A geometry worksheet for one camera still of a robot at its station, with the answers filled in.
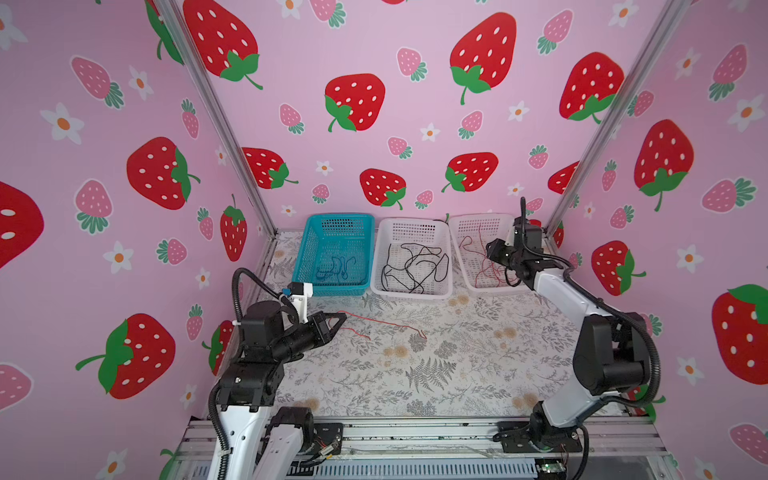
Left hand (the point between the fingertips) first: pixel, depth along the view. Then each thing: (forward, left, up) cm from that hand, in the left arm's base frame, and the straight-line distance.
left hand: (345, 316), depth 67 cm
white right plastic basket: (+50, -41, -24) cm, 69 cm away
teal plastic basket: (+42, +13, -27) cm, 51 cm away
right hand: (+30, -40, -8) cm, 51 cm away
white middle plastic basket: (+38, -17, -24) cm, 48 cm away
